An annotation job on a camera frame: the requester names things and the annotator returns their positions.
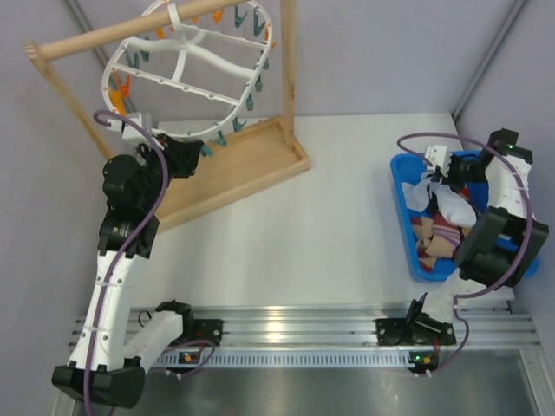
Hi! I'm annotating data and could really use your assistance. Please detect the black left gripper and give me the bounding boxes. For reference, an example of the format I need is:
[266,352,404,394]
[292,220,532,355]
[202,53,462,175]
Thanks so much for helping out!
[136,133,203,211]

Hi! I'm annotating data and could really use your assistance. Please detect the teal clothes peg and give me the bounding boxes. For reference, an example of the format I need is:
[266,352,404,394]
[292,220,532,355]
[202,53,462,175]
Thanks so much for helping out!
[200,143,214,158]
[213,130,228,147]

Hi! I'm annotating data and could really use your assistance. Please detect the white plastic sock hanger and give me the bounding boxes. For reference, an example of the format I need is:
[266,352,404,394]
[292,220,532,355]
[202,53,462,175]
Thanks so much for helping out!
[101,1,276,142]

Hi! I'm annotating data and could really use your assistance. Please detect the white sock black stripes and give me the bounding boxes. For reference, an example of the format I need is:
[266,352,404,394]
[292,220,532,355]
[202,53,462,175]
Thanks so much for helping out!
[401,173,448,213]

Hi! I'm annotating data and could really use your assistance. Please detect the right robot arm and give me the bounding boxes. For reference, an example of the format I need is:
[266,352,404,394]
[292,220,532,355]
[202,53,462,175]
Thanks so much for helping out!
[404,129,549,345]

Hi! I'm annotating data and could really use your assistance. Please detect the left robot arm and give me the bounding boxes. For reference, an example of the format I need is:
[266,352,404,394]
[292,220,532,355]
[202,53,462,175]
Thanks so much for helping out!
[52,134,204,410]

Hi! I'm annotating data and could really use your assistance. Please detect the wooden hanger stand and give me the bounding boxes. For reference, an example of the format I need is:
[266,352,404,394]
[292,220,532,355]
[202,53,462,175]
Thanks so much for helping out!
[23,1,311,231]

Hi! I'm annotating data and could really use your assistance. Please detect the red white patterned sock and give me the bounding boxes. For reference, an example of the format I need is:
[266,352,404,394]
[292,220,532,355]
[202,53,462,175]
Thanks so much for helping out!
[460,186,470,200]

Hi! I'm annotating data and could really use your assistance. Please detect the blue plastic bin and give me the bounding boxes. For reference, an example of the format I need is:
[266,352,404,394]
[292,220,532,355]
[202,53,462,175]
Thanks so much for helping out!
[390,151,541,282]

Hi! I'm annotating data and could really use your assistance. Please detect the beige maroon purple sock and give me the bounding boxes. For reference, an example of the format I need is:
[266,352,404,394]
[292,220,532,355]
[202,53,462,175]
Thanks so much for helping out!
[410,212,472,273]

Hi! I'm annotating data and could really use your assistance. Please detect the orange clothes peg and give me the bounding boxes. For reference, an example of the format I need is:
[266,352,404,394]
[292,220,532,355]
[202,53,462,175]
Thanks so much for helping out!
[108,88,127,115]

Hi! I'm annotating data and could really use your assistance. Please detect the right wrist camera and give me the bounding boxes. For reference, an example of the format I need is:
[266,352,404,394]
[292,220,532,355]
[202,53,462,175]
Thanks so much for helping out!
[424,145,452,178]

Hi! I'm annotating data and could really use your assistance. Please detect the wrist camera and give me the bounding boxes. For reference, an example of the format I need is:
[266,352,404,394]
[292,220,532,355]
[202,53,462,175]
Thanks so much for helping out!
[108,113,153,143]
[424,145,452,178]

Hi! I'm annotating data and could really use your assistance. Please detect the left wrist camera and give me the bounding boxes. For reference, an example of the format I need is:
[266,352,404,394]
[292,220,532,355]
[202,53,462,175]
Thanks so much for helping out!
[108,113,153,143]

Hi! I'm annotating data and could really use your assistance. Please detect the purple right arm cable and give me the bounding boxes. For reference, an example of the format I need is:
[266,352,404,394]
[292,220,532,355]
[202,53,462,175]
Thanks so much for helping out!
[396,132,535,378]

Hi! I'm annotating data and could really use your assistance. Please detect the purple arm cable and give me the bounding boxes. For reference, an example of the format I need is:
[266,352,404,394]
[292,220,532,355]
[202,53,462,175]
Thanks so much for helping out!
[82,110,216,416]
[396,132,535,378]

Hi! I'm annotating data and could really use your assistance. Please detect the aluminium mounting rail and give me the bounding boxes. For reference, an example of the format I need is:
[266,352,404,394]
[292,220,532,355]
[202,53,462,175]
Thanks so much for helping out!
[69,302,541,369]

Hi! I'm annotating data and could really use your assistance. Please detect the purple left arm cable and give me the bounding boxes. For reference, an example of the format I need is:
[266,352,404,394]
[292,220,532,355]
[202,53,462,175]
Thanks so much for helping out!
[82,110,216,416]

